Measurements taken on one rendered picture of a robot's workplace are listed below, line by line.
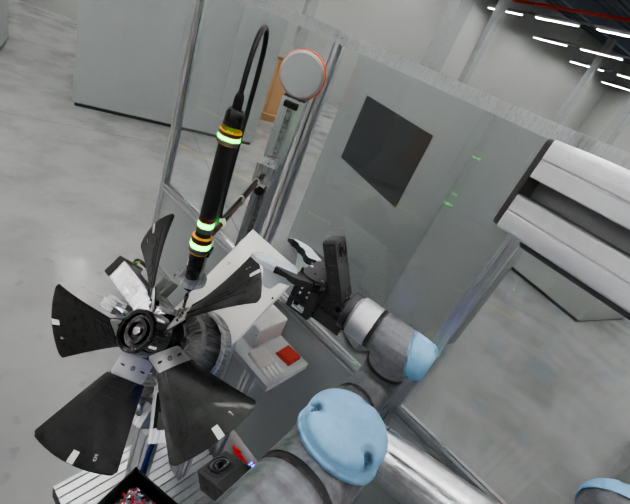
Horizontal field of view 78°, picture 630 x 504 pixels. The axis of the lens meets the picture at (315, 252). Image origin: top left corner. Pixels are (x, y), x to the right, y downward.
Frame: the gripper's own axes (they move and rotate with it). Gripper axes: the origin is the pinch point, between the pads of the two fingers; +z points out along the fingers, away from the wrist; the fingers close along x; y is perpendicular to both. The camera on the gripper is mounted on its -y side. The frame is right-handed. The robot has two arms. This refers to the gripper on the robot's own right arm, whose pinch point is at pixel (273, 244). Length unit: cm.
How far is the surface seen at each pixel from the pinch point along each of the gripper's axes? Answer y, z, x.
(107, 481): 158, 41, 11
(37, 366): 167, 121, 23
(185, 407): 47.8, 3.0, -6.8
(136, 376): 57, 22, -5
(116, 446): 69, 14, -14
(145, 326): 42.1, 25.4, -2.3
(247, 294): 24.2, 8.1, 11.5
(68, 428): 67, 25, -20
